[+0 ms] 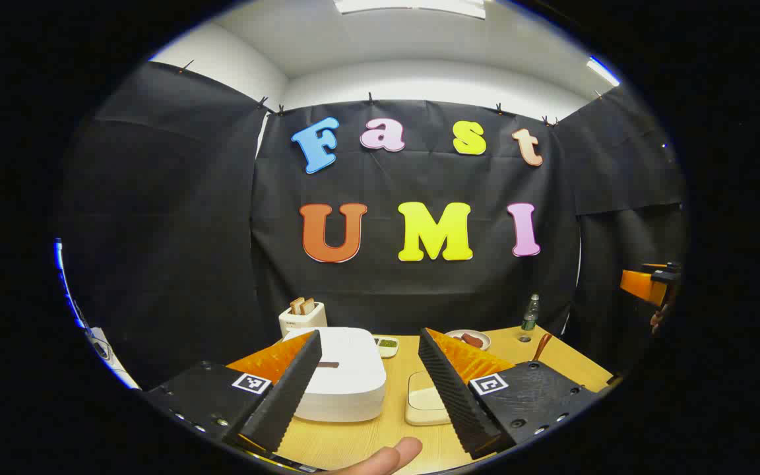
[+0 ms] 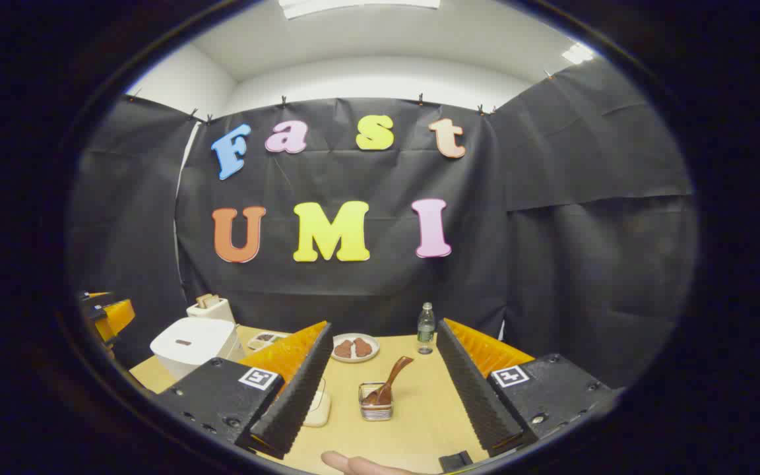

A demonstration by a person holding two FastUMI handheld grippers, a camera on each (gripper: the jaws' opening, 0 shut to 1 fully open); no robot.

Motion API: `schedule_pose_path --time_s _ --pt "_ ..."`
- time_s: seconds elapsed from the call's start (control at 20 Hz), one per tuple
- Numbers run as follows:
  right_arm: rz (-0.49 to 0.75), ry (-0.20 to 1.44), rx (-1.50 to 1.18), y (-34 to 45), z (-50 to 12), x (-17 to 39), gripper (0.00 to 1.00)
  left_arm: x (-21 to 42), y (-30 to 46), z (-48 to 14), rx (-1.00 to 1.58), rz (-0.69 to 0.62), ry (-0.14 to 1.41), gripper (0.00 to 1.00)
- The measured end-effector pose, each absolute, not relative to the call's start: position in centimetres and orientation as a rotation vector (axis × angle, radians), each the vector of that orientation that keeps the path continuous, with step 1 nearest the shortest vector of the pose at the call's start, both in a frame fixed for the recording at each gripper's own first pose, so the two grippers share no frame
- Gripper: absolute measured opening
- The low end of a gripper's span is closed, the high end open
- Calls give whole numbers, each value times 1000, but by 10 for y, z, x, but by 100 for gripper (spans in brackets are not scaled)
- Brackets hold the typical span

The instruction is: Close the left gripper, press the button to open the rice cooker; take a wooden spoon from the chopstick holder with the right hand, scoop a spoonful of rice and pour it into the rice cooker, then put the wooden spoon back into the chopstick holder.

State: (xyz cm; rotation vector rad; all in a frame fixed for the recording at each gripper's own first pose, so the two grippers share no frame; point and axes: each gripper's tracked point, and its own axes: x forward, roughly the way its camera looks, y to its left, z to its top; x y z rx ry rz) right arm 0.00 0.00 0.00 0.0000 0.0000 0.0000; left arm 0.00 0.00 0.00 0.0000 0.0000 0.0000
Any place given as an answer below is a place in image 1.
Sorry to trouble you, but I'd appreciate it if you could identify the narrow ceiling light strip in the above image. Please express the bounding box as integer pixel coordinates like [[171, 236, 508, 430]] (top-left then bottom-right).
[[586, 57, 620, 86]]

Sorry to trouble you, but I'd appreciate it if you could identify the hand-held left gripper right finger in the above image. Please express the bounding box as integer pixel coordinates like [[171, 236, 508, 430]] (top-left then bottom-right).
[[418, 327, 604, 461]]

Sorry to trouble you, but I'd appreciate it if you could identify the black backdrop cloth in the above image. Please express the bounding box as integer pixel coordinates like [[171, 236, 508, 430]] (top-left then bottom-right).
[[63, 61, 687, 390]]

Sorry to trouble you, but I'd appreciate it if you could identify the white round plate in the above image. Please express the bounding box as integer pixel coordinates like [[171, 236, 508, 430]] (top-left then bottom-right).
[[445, 329, 491, 351]]

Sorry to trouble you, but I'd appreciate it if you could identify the white side table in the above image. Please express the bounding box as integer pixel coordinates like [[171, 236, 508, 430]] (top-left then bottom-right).
[[86, 327, 140, 390]]

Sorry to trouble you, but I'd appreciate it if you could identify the white square rice container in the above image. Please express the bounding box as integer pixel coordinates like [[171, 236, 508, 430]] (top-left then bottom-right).
[[405, 371, 452, 427]]

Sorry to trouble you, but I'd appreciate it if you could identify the clear green-label water bottle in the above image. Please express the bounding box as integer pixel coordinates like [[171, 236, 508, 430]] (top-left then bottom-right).
[[521, 294, 540, 333]]

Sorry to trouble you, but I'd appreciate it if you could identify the brown wooden spoon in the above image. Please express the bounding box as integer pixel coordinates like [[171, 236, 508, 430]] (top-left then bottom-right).
[[530, 332, 554, 364]]

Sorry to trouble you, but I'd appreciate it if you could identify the ceiling light panel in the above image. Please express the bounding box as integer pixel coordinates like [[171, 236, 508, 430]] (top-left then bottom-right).
[[334, 0, 486, 19]]

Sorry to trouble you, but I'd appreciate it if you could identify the white rice cooker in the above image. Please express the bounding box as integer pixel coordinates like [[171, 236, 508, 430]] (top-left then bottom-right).
[[283, 327, 387, 423]]

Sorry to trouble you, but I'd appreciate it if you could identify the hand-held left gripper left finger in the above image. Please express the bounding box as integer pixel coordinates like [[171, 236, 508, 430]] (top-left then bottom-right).
[[142, 330, 323, 462]]

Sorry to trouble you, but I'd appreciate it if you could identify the white toaster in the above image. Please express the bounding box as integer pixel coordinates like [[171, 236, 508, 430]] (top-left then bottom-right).
[[278, 301, 328, 338]]

